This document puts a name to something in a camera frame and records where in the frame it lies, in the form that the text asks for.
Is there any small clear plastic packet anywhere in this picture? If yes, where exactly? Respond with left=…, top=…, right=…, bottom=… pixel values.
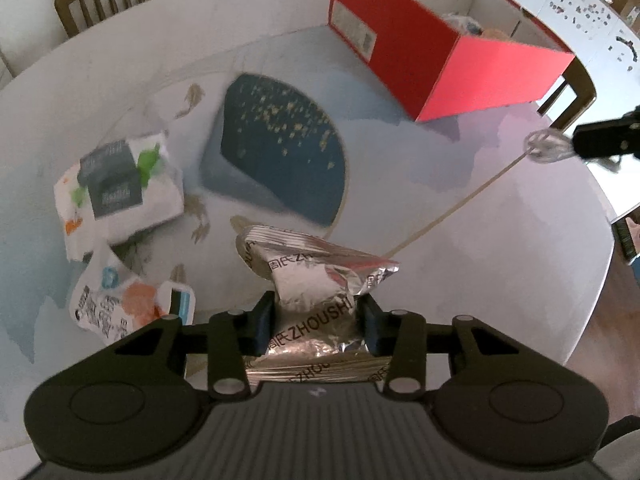
left=524, top=129, right=576, bottom=165

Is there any white tissue packet grey label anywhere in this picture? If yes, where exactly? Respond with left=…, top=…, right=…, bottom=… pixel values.
left=52, top=130, right=186, bottom=261

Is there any silver foil packet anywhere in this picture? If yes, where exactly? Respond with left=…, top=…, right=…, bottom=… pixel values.
left=235, top=224, right=401, bottom=386

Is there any white packet orange print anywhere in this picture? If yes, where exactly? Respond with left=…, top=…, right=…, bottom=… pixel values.
left=67, top=245, right=197, bottom=347

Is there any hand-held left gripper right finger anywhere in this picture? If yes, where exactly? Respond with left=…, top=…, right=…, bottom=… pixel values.
left=356, top=292, right=523, bottom=401

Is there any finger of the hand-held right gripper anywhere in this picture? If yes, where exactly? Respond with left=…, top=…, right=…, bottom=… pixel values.
left=572, top=107, right=640, bottom=160

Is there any red cardboard box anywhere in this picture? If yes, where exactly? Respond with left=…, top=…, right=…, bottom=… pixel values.
left=327, top=0, right=576, bottom=123

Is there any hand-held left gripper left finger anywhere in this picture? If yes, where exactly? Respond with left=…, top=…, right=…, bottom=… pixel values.
left=112, top=291, right=276, bottom=401

